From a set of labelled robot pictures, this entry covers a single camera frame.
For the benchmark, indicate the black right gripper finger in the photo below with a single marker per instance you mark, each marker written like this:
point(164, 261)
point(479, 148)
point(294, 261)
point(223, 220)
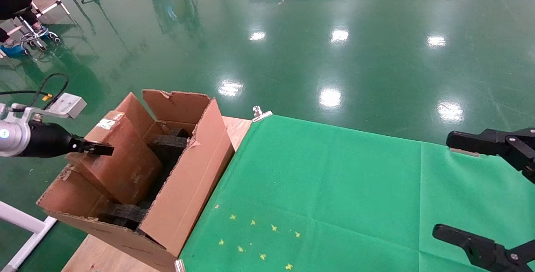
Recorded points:
point(510, 146)
point(480, 251)

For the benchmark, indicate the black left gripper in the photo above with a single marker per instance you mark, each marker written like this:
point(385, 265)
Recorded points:
point(50, 140)

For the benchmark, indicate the small cardboard box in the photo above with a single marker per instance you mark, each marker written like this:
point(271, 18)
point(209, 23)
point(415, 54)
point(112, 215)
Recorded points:
point(121, 163)

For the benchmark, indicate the large open cardboard carton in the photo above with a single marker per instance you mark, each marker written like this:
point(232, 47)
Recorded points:
point(188, 197)

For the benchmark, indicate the black foam block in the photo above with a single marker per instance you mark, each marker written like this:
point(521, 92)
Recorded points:
point(125, 213)
point(169, 144)

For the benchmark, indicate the chrome stool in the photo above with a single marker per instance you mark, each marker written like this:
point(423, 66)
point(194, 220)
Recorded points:
point(35, 34)

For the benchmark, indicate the green table cloth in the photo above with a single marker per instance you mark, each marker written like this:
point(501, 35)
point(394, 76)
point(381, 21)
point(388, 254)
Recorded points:
point(355, 201)

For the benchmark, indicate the silver metal clip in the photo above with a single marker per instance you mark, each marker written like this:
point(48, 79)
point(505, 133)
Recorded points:
point(261, 114)

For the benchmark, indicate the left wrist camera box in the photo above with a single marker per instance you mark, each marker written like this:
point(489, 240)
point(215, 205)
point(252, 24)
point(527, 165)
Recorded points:
point(69, 105)

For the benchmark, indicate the silver left camera bracket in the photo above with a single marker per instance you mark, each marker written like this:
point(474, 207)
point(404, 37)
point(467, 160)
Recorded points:
point(29, 112)

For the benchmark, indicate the white metal stand frame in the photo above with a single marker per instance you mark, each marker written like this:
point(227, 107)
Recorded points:
point(21, 217)

